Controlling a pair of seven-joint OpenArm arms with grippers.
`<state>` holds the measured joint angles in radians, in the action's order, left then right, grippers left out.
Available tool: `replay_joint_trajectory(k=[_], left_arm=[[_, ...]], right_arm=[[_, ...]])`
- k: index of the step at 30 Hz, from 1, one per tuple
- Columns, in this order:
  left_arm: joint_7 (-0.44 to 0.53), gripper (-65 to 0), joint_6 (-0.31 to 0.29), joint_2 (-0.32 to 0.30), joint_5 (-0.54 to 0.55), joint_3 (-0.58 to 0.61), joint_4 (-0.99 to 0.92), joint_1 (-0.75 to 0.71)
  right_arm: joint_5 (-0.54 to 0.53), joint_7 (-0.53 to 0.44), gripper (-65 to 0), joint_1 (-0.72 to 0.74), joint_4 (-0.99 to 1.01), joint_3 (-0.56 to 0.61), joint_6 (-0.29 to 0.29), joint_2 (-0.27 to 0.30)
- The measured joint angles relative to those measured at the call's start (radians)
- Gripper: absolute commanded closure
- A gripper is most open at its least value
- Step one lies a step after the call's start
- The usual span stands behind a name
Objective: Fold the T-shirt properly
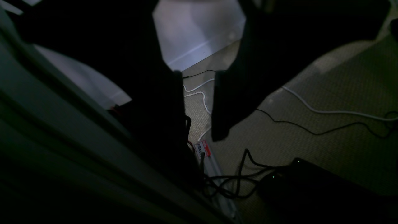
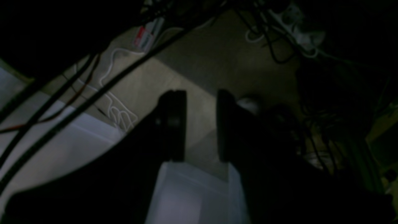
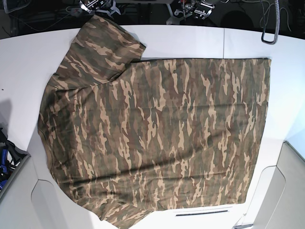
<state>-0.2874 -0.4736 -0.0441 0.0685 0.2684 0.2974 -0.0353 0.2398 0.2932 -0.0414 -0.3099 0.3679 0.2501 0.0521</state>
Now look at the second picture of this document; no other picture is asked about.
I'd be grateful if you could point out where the white coiled cable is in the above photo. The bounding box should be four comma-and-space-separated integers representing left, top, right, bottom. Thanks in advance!
99, 47, 146, 131

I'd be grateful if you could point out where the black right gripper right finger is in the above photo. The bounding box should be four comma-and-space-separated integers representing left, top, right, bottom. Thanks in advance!
216, 89, 296, 224

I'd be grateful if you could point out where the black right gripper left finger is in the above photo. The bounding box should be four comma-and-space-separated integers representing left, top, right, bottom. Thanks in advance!
123, 91, 187, 224

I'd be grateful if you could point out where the black cable bundle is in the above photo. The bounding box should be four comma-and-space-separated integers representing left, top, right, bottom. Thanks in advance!
0, 19, 218, 193

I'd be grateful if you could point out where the white power strip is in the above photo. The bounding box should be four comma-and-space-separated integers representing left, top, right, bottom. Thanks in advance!
268, 0, 326, 58

